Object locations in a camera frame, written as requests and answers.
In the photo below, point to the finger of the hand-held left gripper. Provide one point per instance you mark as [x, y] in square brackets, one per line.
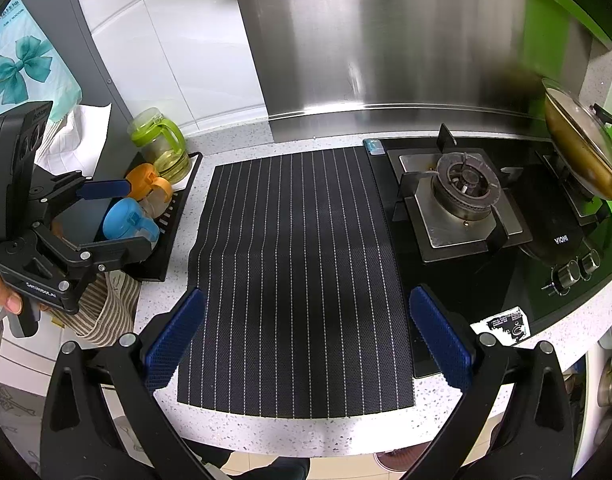
[106, 190]
[121, 250]

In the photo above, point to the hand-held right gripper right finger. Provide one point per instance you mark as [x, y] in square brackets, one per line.
[438, 340]

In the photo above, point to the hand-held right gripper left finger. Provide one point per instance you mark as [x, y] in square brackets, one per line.
[178, 340]

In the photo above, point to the person's left hand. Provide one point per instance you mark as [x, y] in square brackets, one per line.
[1, 290]

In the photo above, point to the blue lidded cup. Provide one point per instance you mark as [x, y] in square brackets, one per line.
[121, 215]

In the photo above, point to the orange lidded cup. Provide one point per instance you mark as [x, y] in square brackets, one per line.
[146, 180]

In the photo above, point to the black drain tray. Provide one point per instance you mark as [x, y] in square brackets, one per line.
[161, 260]

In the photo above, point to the white paper sheet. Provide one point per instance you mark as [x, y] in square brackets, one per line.
[86, 135]

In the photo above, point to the beige striped cloth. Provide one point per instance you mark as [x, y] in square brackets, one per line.
[111, 310]

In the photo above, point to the white black sticker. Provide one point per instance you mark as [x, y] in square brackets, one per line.
[500, 325]

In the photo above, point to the green lidded jug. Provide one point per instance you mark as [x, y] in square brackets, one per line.
[163, 150]

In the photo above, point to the pink round basin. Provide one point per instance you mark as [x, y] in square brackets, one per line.
[395, 458]

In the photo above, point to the black glass gas stove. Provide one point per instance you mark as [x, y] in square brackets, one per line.
[535, 255]

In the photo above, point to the black striped mat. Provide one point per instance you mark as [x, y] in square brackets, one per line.
[296, 285]

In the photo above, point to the black stove knob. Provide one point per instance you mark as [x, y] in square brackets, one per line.
[565, 276]
[589, 261]

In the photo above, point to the pale bag with teal bow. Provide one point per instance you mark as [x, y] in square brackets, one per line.
[26, 65]

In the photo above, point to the steel burner with grate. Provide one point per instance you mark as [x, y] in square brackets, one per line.
[460, 190]
[583, 210]

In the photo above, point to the person's dark pants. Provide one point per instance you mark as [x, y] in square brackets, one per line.
[266, 467]

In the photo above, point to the white open shelf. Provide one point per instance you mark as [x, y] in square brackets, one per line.
[588, 400]

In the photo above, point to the small teal packet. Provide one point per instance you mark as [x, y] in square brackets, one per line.
[373, 147]

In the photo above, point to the brown frying pan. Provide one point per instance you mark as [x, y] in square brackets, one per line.
[570, 155]

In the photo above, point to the glass pan lid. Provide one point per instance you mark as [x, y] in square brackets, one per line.
[598, 140]

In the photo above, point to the steel backsplash panel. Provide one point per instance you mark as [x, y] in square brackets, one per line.
[375, 45]

